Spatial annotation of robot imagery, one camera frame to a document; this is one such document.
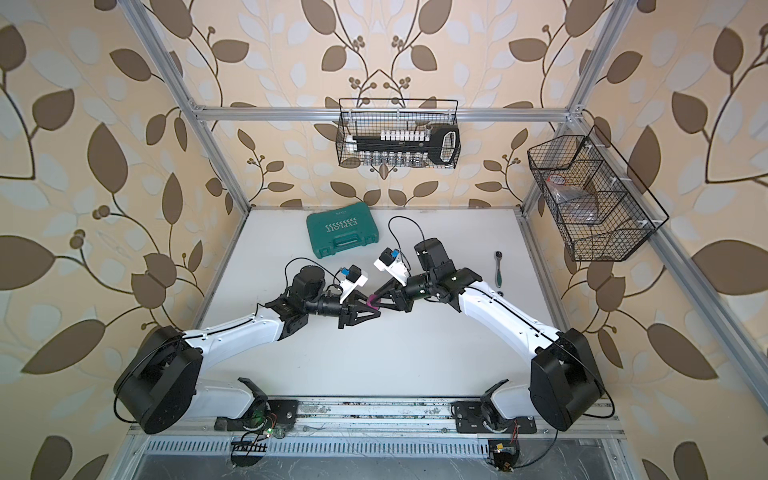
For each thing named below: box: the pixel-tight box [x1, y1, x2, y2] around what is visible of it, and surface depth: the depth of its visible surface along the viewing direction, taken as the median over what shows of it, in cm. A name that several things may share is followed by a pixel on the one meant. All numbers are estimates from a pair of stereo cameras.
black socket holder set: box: [346, 124, 461, 166], surface depth 86 cm
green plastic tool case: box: [306, 202, 379, 259], surface depth 110 cm
